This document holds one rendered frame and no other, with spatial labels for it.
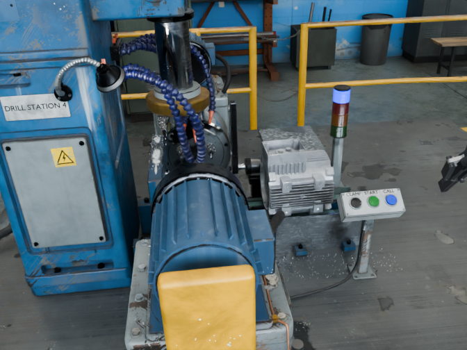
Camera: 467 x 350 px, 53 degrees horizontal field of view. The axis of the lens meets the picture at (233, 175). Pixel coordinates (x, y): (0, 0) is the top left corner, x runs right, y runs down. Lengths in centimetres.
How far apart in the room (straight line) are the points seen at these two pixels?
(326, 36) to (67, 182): 518
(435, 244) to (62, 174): 117
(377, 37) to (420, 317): 532
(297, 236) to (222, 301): 90
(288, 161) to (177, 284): 84
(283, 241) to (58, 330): 71
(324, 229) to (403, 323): 37
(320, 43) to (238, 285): 563
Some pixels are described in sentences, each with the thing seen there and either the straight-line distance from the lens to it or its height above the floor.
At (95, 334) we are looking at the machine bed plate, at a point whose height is 80.
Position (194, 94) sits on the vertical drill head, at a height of 134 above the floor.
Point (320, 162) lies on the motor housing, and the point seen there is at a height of 110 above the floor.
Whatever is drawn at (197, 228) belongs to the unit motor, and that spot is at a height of 135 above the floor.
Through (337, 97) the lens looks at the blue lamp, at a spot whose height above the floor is 119.
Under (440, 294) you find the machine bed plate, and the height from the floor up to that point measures 80.
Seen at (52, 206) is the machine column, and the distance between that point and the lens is 132.
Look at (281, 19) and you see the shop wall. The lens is 650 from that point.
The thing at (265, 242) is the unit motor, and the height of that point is 131.
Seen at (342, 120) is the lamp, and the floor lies 110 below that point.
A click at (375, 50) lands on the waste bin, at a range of 650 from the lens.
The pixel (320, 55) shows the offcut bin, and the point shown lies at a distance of 621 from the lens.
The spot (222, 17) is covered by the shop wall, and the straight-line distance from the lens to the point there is 640.
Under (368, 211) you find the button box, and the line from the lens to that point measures 133.
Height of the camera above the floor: 176
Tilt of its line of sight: 29 degrees down
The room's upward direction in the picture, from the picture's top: 2 degrees counter-clockwise
